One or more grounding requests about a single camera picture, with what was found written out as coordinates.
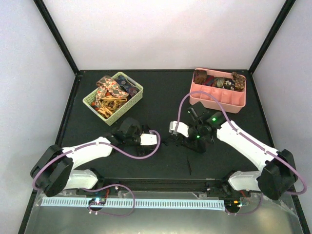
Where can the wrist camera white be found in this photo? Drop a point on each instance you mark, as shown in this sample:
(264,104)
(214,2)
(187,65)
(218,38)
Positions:
(148,139)
(176,128)

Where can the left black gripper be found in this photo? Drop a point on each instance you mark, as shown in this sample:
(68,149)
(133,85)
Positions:
(142,151)

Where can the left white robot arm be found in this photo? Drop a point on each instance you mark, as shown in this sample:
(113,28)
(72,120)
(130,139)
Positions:
(58,168)

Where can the black necktie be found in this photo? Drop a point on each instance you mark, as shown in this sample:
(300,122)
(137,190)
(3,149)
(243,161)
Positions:
(178,141)

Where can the navy patterned necktie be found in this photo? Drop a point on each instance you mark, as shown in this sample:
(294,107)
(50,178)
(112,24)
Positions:
(127,86)

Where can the light blue cable duct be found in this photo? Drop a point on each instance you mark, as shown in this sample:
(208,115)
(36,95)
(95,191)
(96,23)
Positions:
(138,203)

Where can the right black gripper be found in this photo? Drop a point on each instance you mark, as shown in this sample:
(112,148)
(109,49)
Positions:
(195,144)

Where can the rolled dark floral tie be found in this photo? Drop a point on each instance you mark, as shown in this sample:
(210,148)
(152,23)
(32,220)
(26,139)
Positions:
(229,84)

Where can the right black frame post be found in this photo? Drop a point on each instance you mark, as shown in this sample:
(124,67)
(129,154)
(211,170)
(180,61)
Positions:
(282,15)

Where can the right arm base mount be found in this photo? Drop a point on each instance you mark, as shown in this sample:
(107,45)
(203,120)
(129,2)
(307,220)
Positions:
(221,188)

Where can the floral orange necktie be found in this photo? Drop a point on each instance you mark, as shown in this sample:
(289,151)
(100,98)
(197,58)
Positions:
(108,85)

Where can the green plastic basket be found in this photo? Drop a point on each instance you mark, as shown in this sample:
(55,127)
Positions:
(89,101)

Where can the black frame post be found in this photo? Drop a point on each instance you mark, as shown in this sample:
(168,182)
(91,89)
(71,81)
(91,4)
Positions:
(56,34)
(282,15)

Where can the pink divided organizer box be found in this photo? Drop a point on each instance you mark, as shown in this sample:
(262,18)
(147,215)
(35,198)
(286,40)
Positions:
(231,101)

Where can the black aluminium front rail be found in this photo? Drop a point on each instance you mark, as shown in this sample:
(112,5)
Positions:
(147,185)

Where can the rolled olive tie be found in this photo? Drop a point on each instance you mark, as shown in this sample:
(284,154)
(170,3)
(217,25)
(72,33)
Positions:
(219,82)

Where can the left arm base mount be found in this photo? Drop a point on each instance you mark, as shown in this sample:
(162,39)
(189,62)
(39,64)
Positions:
(101,183)

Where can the yellow necktie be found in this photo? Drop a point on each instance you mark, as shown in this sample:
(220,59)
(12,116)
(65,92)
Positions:
(109,105)

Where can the rolled brown dotted tie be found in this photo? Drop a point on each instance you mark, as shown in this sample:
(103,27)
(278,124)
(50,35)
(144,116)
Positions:
(239,82)

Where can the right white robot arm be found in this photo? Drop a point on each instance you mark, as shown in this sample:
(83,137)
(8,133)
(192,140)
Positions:
(274,173)

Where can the left black frame post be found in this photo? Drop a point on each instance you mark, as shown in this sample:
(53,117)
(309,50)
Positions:
(56,34)

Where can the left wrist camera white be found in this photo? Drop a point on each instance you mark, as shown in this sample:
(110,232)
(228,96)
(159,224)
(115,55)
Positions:
(148,139)

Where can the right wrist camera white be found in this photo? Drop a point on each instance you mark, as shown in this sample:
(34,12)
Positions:
(176,128)

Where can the rolled red tie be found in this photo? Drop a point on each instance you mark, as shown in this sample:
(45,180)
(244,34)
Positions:
(209,81)

